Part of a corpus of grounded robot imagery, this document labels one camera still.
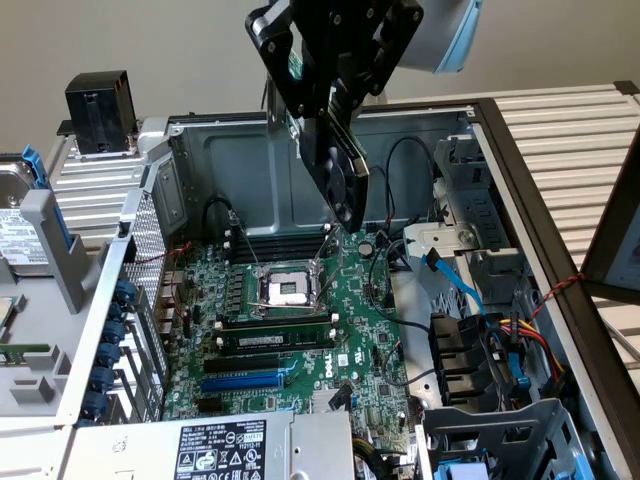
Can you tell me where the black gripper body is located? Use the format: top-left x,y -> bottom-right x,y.
293,0 -> 401,76

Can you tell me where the green GPU with black fan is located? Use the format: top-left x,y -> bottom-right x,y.
266,48 -> 372,235

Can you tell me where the grey open PC case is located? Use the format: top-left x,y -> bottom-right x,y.
54,97 -> 640,480

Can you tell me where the black CPU cooler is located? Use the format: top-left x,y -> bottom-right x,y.
56,69 -> 145,162

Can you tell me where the thin metal locking lever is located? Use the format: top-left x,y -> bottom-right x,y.
228,210 -> 262,267

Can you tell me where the metal disk bay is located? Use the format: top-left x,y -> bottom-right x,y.
402,133 -> 527,312

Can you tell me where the metal socket cover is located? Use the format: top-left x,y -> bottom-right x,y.
312,227 -> 346,306

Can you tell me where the CPU socket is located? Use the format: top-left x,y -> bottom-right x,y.
249,262 -> 331,319

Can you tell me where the green motherboard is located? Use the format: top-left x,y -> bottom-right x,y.
159,227 -> 417,451

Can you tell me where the grey parts rack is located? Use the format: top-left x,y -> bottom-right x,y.
0,188 -> 124,429

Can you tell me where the black framed monitor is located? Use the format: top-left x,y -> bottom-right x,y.
581,128 -> 640,302

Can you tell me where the long black expansion slot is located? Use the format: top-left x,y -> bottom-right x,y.
202,353 -> 282,375

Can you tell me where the silver hard disk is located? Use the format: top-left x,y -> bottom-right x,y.
0,159 -> 52,277

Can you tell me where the blue expansion slot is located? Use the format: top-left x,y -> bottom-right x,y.
198,371 -> 285,395

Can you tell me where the silver chipset heat sink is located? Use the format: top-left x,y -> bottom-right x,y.
311,388 -> 352,414

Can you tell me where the blue plastic clip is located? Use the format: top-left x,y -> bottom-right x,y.
508,348 -> 532,397

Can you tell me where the CPU chip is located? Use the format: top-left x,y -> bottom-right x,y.
0,294 -> 27,346

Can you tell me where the green RAM stick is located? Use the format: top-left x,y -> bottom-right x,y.
0,342 -> 52,365

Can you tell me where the grey power supply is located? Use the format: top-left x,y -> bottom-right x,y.
64,409 -> 357,480

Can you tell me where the grey disk bay cage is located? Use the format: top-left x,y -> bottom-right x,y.
418,397 -> 587,480

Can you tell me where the black looped wire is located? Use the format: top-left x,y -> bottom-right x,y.
367,166 -> 397,227
383,134 -> 437,224

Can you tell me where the thin red wire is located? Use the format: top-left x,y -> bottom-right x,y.
133,241 -> 194,267

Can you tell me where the blue flat disk wire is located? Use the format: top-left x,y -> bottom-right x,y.
422,248 -> 490,317

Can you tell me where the red black twisted wire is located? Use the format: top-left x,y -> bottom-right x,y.
528,272 -> 587,322

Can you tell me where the black plastic bracket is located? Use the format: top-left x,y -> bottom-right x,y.
428,312 -> 490,407

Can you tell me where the yellow red power wire bundle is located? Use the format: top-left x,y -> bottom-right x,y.
498,310 -> 567,382

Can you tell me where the grey cable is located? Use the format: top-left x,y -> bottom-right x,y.
603,318 -> 640,362

